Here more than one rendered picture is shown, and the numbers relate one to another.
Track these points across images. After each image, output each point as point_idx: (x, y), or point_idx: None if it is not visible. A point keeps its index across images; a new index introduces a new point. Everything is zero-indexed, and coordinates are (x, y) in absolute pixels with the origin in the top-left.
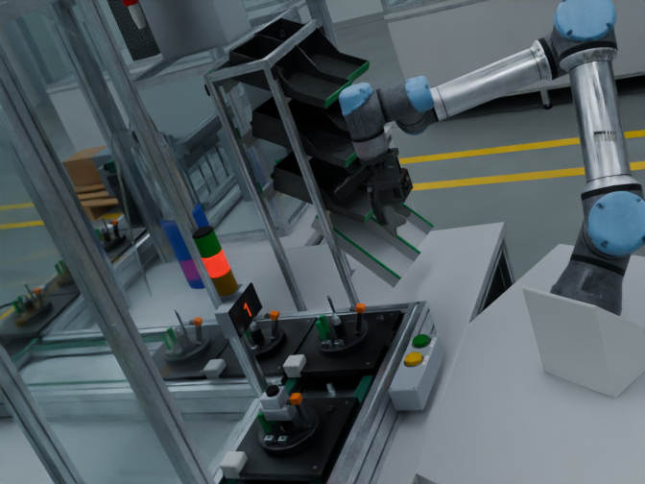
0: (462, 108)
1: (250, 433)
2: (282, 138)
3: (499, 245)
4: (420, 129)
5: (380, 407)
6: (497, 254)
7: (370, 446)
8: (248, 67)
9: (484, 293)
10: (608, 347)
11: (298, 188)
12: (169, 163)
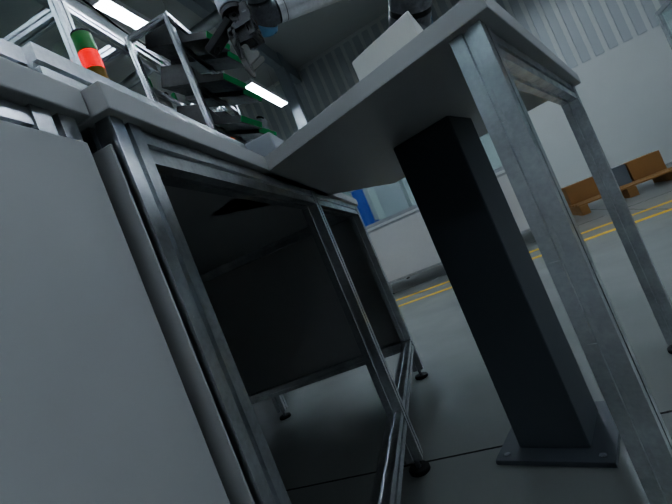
0: (296, 4)
1: None
2: (181, 78)
3: (353, 201)
4: (270, 22)
5: (233, 139)
6: (352, 202)
7: None
8: (153, 22)
9: (342, 198)
10: None
11: (193, 116)
12: None
